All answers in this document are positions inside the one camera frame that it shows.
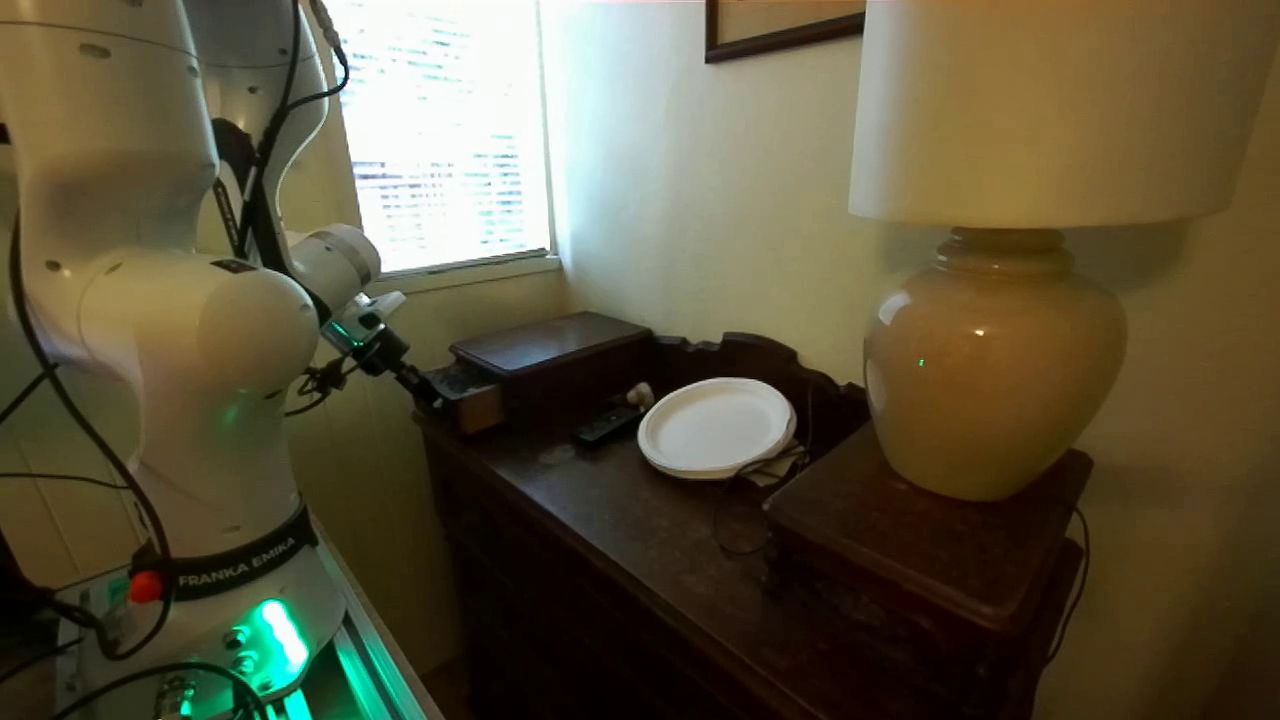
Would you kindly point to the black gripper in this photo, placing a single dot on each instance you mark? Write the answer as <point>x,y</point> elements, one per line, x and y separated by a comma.
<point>362,335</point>

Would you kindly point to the small wooden drawer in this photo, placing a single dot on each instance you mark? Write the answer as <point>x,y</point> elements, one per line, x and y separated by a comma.
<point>470,399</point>

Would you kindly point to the green lit robot base platform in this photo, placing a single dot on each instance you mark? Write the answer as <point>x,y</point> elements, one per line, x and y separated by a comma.
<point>267,667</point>

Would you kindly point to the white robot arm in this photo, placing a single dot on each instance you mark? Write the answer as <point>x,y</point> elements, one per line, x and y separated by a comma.
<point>149,150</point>

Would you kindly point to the black remote control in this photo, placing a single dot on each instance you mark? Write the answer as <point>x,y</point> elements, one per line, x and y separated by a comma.
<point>609,424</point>

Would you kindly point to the small round silver object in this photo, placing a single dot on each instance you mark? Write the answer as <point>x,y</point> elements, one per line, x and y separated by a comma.
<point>642,392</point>

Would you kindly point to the dark wooden dresser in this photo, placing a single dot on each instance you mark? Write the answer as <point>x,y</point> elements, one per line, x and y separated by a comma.
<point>601,588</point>

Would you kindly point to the white plate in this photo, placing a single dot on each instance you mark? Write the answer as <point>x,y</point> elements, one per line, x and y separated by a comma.
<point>715,430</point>

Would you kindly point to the window with blinds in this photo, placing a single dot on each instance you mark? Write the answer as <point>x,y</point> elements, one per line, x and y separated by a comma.
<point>444,129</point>

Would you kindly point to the beige ceramic table lamp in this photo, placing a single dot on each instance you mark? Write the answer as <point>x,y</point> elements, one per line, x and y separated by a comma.
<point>1006,125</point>

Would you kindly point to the framed wall picture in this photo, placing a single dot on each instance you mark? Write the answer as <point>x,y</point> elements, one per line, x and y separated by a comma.
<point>739,29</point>

